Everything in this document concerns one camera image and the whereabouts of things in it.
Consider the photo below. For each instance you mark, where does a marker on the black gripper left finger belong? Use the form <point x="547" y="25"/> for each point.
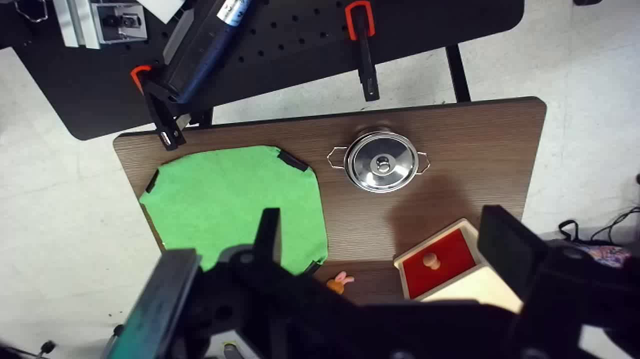
<point x="268" y="232"/>

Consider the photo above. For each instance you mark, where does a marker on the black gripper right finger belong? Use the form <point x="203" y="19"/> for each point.
<point x="506" y="232"/>

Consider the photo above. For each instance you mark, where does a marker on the red drawer with wooden knob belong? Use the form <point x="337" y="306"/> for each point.
<point x="452" y="256"/>

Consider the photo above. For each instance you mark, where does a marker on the green cloth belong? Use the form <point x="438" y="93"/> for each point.
<point x="227" y="201"/>

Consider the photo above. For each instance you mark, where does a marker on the orange toy animal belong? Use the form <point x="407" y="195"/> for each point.
<point x="340" y="282"/>

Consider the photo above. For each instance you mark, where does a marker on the dark wooden table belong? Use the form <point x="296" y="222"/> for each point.
<point x="466" y="153"/>

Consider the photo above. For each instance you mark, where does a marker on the floral backpack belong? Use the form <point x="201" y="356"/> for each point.
<point x="611" y="254"/>

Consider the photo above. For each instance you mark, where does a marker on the steel pot with lid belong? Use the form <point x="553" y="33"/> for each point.
<point x="381" y="163"/>

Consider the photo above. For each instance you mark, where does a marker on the black perforated table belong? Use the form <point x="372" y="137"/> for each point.
<point x="301" y="41"/>

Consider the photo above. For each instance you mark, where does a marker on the black handheld power tool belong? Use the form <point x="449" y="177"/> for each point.
<point x="206" y="47"/>

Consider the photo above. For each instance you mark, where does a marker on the white paper sheet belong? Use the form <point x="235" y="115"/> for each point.
<point x="161" y="9"/>

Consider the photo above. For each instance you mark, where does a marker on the aluminium extrusion rails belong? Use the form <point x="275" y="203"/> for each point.
<point x="75" y="23"/>

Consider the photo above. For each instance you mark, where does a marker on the grey camera box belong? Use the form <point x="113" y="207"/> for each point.
<point x="120" y="21"/>

